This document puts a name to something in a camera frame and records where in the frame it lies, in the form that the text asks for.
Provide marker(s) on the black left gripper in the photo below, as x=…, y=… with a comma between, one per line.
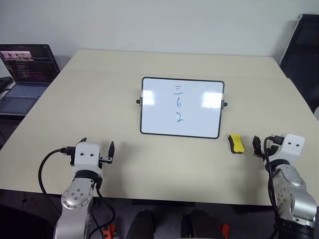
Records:
x=106, y=160

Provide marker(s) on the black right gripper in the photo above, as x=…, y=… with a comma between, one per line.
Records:
x=269, y=151

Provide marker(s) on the yellow and black eraser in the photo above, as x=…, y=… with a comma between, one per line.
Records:
x=236, y=143

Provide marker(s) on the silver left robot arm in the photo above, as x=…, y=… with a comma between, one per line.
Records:
x=74, y=196

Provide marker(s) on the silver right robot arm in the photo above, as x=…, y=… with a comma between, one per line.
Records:
x=294, y=199

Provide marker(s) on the black-framed tabletop whiteboard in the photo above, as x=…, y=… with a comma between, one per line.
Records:
x=159, y=119

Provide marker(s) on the red clamp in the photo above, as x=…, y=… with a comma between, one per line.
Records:
x=224, y=228
x=109, y=231

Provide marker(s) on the dark rounded shape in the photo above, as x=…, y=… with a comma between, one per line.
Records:
x=142, y=224

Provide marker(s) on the open grey laptop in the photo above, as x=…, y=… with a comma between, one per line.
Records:
x=27, y=64

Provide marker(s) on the black rounded seat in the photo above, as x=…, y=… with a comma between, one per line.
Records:
x=20, y=224

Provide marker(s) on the black object beside laptop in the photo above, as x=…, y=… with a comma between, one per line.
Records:
x=5, y=83

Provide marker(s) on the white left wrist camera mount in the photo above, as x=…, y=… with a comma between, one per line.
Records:
x=86, y=159

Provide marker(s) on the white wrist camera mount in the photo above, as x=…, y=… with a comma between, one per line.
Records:
x=290, y=147
x=86, y=159

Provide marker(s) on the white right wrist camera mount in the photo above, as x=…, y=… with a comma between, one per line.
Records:
x=290, y=147

